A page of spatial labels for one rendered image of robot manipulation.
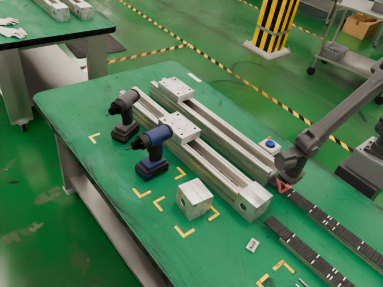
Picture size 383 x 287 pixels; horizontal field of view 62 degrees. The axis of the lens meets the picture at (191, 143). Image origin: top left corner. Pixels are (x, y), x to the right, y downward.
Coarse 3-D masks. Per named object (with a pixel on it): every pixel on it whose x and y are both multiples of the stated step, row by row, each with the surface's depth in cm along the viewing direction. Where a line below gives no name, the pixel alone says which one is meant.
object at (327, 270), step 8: (272, 216) 120; (272, 224) 117; (280, 224) 117; (280, 232) 115; (288, 232) 115; (288, 240) 112; (296, 240) 113; (296, 248) 111; (304, 248) 111; (304, 256) 108; (312, 256) 109; (312, 264) 107; (320, 264) 107; (328, 264) 107; (328, 272) 106; (336, 272) 106; (336, 280) 104; (344, 280) 104
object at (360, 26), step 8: (352, 16) 537; (360, 16) 522; (344, 24) 537; (352, 24) 527; (360, 24) 519; (368, 24) 513; (376, 24) 531; (344, 32) 541; (352, 32) 532; (360, 32) 523; (368, 32) 526; (376, 32) 556
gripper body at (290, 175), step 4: (292, 168) 122; (296, 168) 122; (300, 168) 121; (280, 172) 126; (284, 172) 126; (288, 172) 124; (292, 172) 123; (296, 172) 122; (300, 172) 123; (304, 172) 128; (280, 176) 125; (284, 176) 124; (288, 176) 125; (292, 176) 124; (296, 176) 124; (300, 176) 126; (288, 180) 123; (292, 180) 123; (296, 180) 124
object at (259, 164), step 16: (160, 96) 168; (192, 112) 154; (208, 112) 156; (208, 128) 148; (224, 128) 151; (224, 144) 144; (240, 144) 147; (240, 160) 140; (256, 160) 135; (272, 160) 136; (256, 176) 136; (272, 176) 137
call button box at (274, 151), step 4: (264, 140) 150; (260, 144) 147; (264, 144) 147; (276, 144) 149; (264, 148) 146; (268, 148) 146; (272, 148) 146; (276, 148) 146; (280, 148) 148; (268, 152) 145; (272, 152) 144; (276, 152) 148; (272, 156) 147
